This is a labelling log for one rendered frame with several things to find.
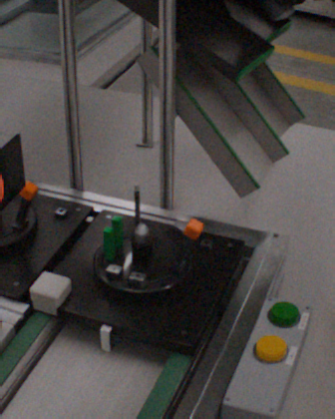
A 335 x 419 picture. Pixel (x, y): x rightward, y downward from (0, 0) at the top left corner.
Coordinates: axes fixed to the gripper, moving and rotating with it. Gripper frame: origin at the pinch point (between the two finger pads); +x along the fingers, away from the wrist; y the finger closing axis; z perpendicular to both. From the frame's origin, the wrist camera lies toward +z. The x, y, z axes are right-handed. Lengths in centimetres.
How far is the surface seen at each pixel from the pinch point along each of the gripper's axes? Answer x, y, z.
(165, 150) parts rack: 12.0, 24.6, -23.8
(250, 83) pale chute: 13.2, -3.0, -18.8
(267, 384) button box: -20, 47, -45
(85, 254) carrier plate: 13, 44, -34
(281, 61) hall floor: 166, -256, -60
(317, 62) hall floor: 149, -272, -64
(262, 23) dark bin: 6.7, -0.3, -6.9
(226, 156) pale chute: 3.1, 20.3, -25.5
